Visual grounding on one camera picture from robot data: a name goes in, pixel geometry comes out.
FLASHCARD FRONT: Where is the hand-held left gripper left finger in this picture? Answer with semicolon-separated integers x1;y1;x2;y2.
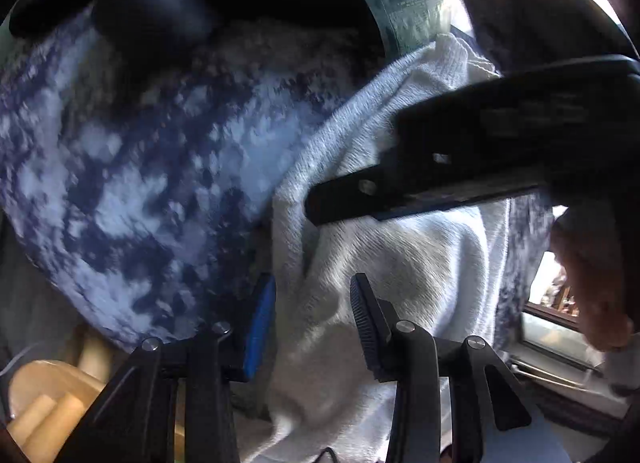
57;273;277;463

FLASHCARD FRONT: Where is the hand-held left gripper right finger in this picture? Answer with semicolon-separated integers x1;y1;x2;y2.
349;273;533;463

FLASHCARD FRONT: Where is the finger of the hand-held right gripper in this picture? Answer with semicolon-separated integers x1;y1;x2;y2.
305;144;543;226

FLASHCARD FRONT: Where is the white fleece sweater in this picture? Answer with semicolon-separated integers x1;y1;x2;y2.
235;33;517;463

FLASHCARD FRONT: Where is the person's right hand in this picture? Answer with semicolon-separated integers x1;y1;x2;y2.
550;203;639;352

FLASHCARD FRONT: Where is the blue white mottled blanket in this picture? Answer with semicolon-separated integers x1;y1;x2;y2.
0;8;557;352

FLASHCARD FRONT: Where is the wooden chair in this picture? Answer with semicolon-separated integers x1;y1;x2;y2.
0;324;192;463

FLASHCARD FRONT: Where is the black rounded object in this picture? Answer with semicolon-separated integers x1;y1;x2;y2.
10;0;222;52

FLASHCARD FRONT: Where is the dark window frame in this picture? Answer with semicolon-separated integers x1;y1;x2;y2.
510;304;637;440

